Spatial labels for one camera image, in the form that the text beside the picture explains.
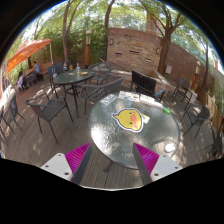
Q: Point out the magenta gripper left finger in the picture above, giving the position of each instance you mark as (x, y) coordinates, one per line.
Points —
(70, 166)

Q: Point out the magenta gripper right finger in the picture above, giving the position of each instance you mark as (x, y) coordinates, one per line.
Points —
(152, 166)

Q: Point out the round glass patio table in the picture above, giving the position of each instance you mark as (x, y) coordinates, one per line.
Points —
(160, 132)

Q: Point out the green small object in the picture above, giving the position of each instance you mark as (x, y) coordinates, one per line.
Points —
(166, 110)

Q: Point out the grey wicker chair left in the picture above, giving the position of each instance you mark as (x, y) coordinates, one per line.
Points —
(49, 110)

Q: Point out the grey wicker chair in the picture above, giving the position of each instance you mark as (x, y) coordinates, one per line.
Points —
(49, 110)
(93, 93)

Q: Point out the open magazine on table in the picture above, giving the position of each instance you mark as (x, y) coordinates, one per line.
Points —
(129, 96)

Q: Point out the metal chair right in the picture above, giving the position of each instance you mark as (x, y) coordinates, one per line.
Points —
(196, 119)

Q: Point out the patterned booklet on table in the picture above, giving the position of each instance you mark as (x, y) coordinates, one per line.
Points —
(108, 99)

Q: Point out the grey wicker chair middle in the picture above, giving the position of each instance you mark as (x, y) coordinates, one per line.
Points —
(93, 93)

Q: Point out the black chair left edge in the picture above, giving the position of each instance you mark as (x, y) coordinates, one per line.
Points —
(9, 116)

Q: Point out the black chair behind table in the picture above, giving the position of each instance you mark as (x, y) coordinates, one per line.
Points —
(146, 85)

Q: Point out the dark chair far right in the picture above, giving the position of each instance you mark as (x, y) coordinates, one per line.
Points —
(181, 89)

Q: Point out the dark round far table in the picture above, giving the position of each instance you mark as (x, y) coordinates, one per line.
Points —
(73, 78)

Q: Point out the grey chair behind far table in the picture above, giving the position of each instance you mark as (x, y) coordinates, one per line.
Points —
(101, 71)

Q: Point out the dark chair far left table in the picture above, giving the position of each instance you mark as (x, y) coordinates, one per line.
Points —
(53, 71)

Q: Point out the person in blue shirt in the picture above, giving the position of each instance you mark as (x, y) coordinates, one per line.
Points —
(36, 67)

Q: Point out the seated person in white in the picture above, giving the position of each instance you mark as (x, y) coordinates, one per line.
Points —
(20, 81)

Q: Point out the orange patio umbrella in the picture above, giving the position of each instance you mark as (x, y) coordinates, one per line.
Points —
(25, 50)

